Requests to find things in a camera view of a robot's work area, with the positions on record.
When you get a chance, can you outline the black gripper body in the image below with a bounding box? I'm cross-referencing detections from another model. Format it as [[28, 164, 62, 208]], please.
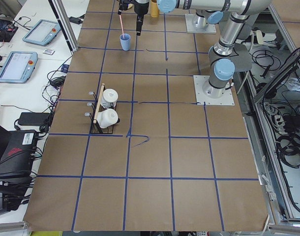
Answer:
[[119, 0, 135, 10], [134, 0, 149, 15]]

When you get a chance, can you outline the pink chopstick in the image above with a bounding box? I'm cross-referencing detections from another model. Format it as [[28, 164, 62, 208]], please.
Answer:
[[119, 15, 125, 40]]

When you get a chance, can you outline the light blue plastic cup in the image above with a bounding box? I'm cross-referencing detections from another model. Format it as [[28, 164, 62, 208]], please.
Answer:
[[120, 33, 131, 51]]

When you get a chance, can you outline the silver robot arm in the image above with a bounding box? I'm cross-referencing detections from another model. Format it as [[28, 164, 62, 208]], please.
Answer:
[[118, 0, 224, 33], [156, 0, 271, 98]]

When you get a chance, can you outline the bamboo chopstick holder cup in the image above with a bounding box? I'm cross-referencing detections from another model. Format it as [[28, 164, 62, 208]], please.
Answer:
[[150, 0, 160, 18]]

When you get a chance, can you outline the teach pendant far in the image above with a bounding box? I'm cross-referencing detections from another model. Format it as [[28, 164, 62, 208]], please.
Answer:
[[23, 19, 61, 46]]

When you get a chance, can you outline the teach pendant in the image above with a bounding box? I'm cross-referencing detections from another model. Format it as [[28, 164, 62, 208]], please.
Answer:
[[23, 19, 61, 46], [0, 51, 38, 84]]

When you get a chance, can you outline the white mug rear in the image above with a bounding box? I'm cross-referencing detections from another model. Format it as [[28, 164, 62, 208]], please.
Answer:
[[101, 88, 119, 109]]

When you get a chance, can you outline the white mug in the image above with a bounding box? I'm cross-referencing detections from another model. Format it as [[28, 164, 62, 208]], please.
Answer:
[[97, 108, 120, 128], [101, 88, 119, 109]]

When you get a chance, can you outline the white mug front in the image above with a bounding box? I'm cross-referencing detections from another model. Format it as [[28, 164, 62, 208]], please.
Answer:
[[97, 108, 120, 128]]

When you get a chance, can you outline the grey office chair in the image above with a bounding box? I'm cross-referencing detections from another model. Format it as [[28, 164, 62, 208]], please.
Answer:
[[229, 43, 252, 72]]

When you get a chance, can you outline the teach pendant near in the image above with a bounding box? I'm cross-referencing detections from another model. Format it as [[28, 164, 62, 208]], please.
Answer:
[[0, 51, 38, 84]]

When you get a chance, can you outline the black power adapter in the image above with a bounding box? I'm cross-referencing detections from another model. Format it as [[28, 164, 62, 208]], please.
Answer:
[[16, 112, 50, 126]]

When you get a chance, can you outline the black computer box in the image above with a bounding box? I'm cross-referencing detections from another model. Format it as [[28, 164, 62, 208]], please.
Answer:
[[0, 126, 38, 179]]

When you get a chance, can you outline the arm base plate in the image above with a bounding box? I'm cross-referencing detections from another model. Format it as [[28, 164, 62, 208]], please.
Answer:
[[193, 75, 235, 106], [185, 14, 216, 34]]

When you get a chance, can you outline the aluminium frame post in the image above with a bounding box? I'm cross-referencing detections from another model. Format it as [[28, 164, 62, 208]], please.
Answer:
[[48, 0, 79, 52]]

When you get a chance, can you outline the black wire mug rack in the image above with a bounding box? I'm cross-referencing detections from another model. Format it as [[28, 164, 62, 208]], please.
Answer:
[[84, 83, 120, 134]]

